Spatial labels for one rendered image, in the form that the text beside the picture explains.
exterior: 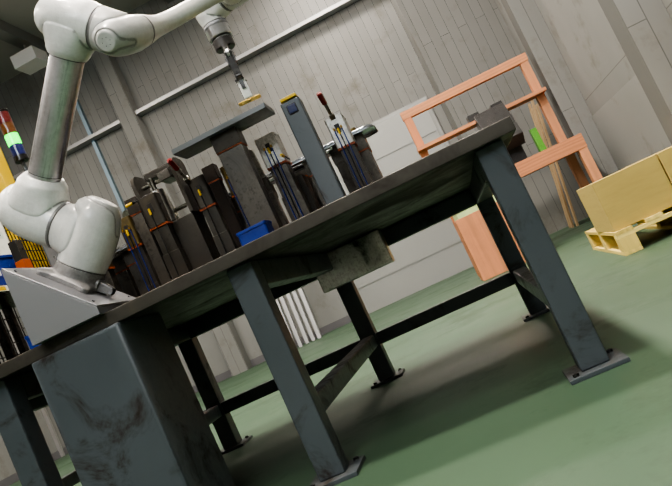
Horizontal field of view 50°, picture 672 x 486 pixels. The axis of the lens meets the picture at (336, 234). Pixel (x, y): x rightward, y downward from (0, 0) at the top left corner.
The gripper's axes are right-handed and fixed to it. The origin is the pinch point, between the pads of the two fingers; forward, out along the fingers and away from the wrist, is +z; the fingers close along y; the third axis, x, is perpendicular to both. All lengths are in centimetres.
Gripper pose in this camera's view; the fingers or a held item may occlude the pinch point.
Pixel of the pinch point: (245, 90)
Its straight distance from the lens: 262.0
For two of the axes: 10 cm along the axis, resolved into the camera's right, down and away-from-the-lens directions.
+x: -9.1, 4.2, -0.2
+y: 0.1, 0.9, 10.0
